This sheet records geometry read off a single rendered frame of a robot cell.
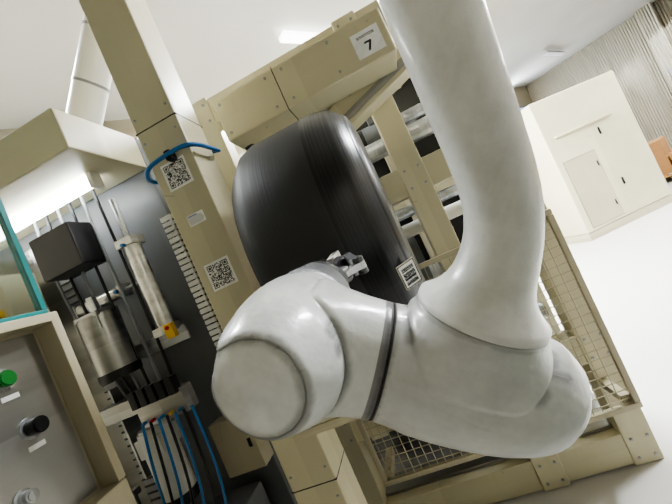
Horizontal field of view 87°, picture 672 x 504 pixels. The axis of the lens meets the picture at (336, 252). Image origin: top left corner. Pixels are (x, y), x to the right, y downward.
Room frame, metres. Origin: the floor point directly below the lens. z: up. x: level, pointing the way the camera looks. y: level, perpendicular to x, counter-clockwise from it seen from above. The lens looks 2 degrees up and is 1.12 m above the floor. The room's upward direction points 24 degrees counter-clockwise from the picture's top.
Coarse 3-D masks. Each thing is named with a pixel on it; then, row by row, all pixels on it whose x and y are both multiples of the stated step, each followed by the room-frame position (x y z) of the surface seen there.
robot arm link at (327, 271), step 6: (306, 264) 0.42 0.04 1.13; (312, 264) 0.41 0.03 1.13; (318, 264) 0.41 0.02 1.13; (324, 264) 0.41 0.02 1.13; (294, 270) 0.39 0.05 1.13; (300, 270) 0.38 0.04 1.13; (306, 270) 0.37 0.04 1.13; (312, 270) 0.38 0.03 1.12; (318, 270) 0.38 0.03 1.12; (324, 270) 0.39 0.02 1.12; (330, 270) 0.40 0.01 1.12; (336, 270) 0.41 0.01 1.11; (324, 276) 0.37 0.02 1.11; (330, 276) 0.38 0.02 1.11; (336, 276) 0.39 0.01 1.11; (342, 276) 0.41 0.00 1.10; (342, 282) 0.40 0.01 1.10
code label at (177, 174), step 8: (184, 160) 0.93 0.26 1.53; (160, 168) 0.94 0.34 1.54; (168, 168) 0.94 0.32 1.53; (176, 168) 0.93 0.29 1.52; (184, 168) 0.93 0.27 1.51; (168, 176) 0.94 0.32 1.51; (176, 176) 0.93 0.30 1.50; (184, 176) 0.93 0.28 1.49; (192, 176) 0.93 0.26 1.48; (168, 184) 0.94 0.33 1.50; (176, 184) 0.94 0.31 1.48; (184, 184) 0.93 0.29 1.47
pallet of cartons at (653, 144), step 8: (664, 136) 7.05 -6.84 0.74; (648, 144) 6.41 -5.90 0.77; (656, 144) 6.33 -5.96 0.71; (664, 144) 6.58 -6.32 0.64; (656, 152) 6.37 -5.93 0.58; (664, 152) 6.30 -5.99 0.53; (656, 160) 6.40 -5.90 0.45; (664, 160) 6.33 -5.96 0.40; (664, 168) 6.37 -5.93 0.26; (664, 176) 6.38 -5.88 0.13
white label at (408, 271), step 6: (402, 264) 0.68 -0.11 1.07; (408, 264) 0.69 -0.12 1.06; (414, 264) 0.69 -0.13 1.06; (402, 270) 0.69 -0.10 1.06; (408, 270) 0.69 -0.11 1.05; (414, 270) 0.70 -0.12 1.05; (402, 276) 0.69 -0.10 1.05; (408, 276) 0.70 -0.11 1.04; (414, 276) 0.70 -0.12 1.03; (420, 276) 0.71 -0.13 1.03; (408, 282) 0.70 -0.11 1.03; (414, 282) 0.71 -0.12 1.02; (408, 288) 0.71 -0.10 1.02
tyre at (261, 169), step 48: (288, 144) 0.73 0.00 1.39; (336, 144) 0.69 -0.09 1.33; (240, 192) 0.73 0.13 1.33; (288, 192) 0.68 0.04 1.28; (336, 192) 0.66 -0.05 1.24; (384, 192) 0.72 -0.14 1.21; (288, 240) 0.67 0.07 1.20; (336, 240) 0.66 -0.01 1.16; (384, 240) 0.67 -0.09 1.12; (384, 288) 0.69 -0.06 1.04
